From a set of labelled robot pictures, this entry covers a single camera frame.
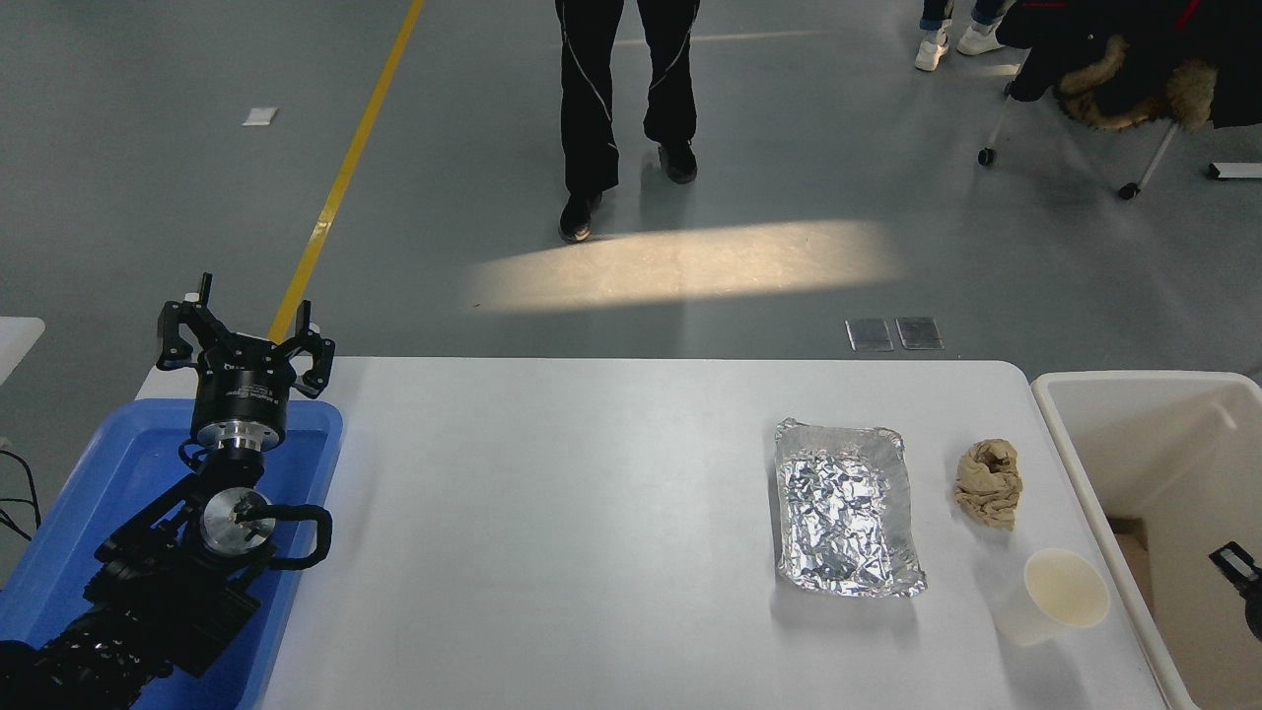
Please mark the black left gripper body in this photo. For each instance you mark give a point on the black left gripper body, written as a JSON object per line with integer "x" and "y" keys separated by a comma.
{"x": 242, "y": 390}

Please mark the white paper cup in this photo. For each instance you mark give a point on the white paper cup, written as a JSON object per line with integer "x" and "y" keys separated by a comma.
{"x": 1065, "y": 589}

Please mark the blue plastic tray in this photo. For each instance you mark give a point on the blue plastic tray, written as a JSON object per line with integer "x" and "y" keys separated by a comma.
{"x": 128, "y": 463}

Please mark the large pale bin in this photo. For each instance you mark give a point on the large pale bin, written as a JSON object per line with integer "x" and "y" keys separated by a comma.
{"x": 1154, "y": 444}

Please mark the small white side table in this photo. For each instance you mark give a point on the small white side table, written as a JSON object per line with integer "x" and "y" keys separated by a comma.
{"x": 15, "y": 345}

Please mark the crumpled tan paper ball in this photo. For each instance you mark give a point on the crumpled tan paper ball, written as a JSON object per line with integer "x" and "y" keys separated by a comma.
{"x": 989, "y": 485}

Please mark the person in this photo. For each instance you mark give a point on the person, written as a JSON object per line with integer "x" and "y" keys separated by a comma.
{"x": 590, "y": 99}
{"x": 934, "y": 47}

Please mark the crumpled foil tray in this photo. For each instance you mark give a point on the crumpled foil tray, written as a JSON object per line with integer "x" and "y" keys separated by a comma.
{"x": 848, "y": 508}

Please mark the white bar on floor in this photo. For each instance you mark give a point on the white bar on floor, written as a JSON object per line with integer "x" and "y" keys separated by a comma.
{"x": 1237, "y": 171}

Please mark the metal floor plate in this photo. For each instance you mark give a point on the metal floor plate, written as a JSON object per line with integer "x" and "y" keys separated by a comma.
{"x": 919, "y": 333}
{"x": 870, "y": 335}

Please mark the white wheeled chair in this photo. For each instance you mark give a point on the white wheeled chair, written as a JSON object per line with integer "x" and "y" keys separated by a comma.
{"x": 1149, "y": 163}

